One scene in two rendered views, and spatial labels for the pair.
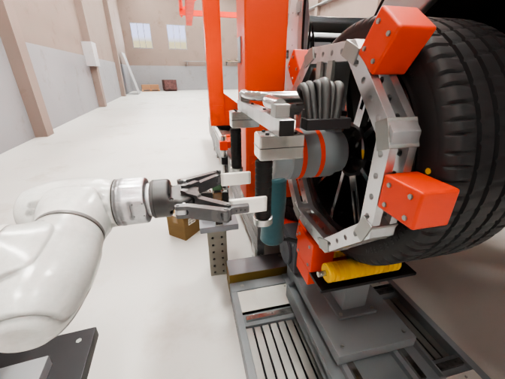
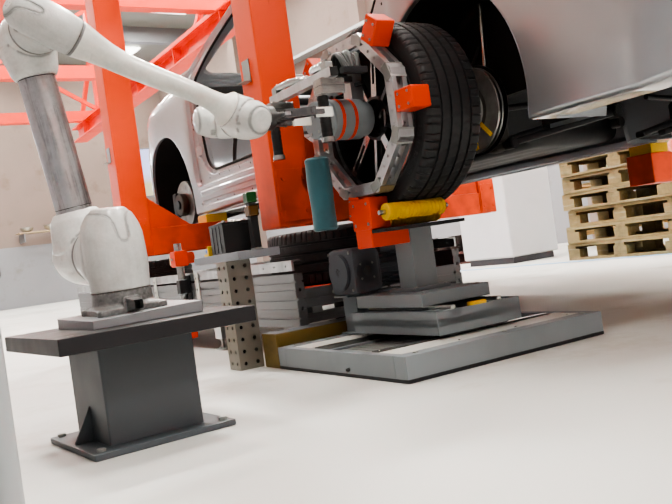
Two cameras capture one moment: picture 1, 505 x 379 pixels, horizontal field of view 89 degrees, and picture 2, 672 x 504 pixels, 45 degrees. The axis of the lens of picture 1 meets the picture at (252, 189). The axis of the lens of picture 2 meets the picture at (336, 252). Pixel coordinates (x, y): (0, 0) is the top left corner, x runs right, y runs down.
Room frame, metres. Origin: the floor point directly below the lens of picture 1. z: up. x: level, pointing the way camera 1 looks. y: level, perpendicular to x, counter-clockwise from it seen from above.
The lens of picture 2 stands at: (-1.92, 0.80, 0.41)
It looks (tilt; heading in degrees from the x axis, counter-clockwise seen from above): 0 degrees down; 342
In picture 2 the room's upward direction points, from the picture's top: 8 degrees counter-clockwise
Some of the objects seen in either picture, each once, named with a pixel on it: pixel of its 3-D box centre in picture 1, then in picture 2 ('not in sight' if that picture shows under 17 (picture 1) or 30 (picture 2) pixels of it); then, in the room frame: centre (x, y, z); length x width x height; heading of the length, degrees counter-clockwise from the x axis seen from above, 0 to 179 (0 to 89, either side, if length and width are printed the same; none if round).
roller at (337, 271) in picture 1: (361, 266); (413, 208); (0.62, -0.34, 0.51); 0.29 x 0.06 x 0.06; 103
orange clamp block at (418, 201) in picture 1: (414, 198); (412, 98); (0.41, -0.29, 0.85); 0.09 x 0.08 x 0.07; 13
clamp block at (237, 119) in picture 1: (244, 118); (279, 109); (0.83, 0.03, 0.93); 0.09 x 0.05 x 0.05; 103
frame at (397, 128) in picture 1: (326, 151); (357, 119); (0.72, -0.21, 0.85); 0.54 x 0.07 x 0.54; 13
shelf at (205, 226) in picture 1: (214, 206); (235, 256); (1.16, 0.19, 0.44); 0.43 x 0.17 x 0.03; 13
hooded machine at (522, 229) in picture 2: not in sight; (501, 190); (5.84, -3.73, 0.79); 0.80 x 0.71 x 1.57; 16
